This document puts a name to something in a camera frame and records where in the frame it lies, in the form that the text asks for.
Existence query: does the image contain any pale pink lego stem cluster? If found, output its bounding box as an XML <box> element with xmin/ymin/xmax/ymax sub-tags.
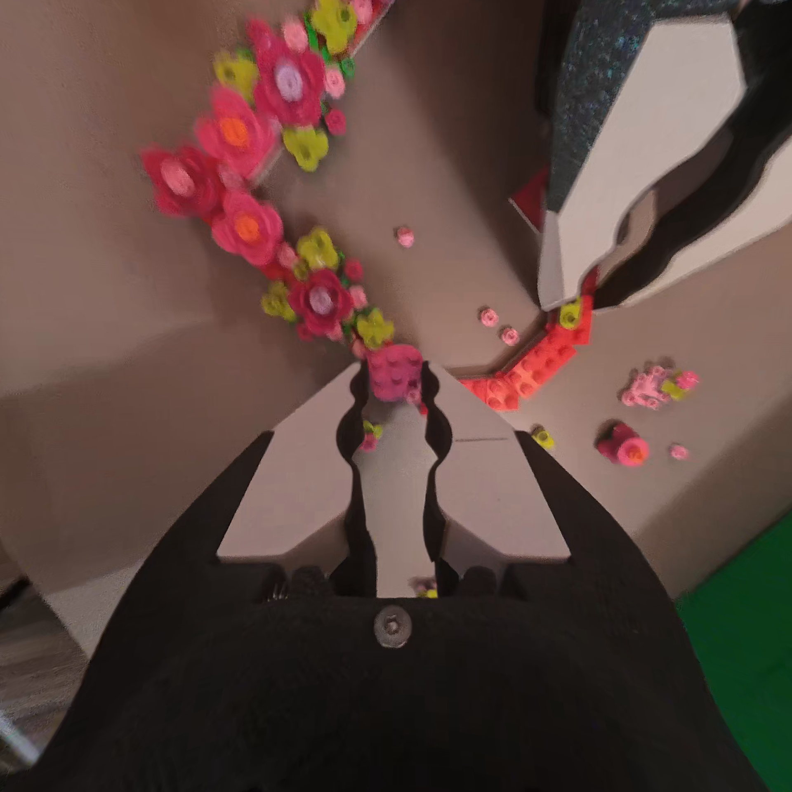
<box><xmin>620</xmin><ymin>364</ymin><xmax>700</xmax><ymax>410</ymax></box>

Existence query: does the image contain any green mat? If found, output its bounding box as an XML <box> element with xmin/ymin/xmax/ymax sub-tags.
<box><xmin>673</xmin><ymin>512</ymin><xmax>792</xmax><ymax>792</ymax></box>

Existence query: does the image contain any pink lego heart piece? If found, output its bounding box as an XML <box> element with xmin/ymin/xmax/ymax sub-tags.
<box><xmin>365</xmin><ymin>344</ymin><xmax>427</xmax><ymax>403</ymax></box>

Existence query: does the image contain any dark pink lego flower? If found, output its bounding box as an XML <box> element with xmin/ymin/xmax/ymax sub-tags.
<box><xmin>595</xmin><ymin>420</ymin><xmax>651</xmax><ymax>469</ymax></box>

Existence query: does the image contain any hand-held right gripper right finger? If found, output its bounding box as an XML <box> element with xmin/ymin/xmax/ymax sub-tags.
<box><xmin>422</xmin><ymin>361</ymin><xmax>572</xmax><ymax>599</ymax></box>

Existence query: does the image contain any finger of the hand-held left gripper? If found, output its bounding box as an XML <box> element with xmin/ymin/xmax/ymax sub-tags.
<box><xmin>596</xmin><ymin>9</ymin><xmax>792</xmax><ymax>309</ymax></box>
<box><xmin>536</xmin><ymin>14</ymin><xmax>747</xmax><ymax>312</ymax></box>

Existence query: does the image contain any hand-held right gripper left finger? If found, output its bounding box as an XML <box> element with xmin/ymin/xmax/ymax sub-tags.
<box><xmin>216</xmin><ymin>361</ymin><xmax>378</xmax><ymax>599</ymax></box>

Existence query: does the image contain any red lego heart flower wreath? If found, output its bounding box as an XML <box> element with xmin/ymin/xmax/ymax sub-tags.
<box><xmin>139</xmin><ymin>0</ymin><xmax>596</xmax><ymax>413</ymax></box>

